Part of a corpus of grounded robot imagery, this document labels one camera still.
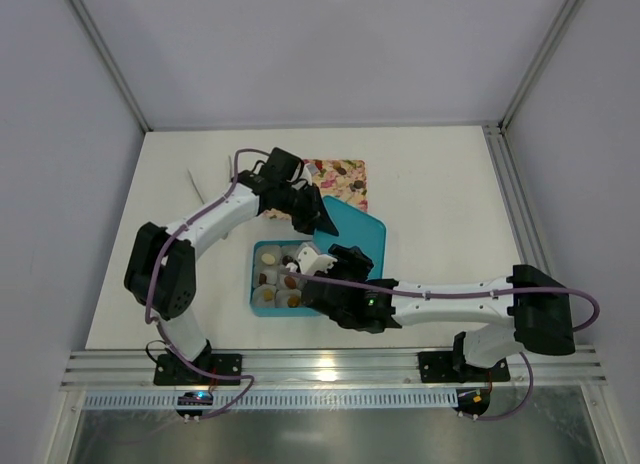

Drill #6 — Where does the teal lid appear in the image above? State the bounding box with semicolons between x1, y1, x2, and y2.
312;196;387;279

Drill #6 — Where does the white oval chocolate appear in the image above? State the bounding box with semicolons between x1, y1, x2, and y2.
261;253;276;265

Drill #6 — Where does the brown oval chocolate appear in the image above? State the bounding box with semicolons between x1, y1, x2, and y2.
283;276;297;289

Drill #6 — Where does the teal box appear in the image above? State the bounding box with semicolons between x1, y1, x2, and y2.
249;240;319;318

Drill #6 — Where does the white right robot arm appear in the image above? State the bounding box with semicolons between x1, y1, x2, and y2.
289;244;575;379

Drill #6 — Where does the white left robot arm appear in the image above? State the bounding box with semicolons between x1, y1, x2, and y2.
124;147;339;386

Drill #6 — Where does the floral tray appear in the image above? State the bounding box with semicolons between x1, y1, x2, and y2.
290;159;369;213

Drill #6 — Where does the aluminium rail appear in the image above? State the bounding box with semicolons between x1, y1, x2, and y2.
61;346;607;390

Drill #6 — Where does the slotted cable duct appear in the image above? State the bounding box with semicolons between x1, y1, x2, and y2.
82;388;458;411

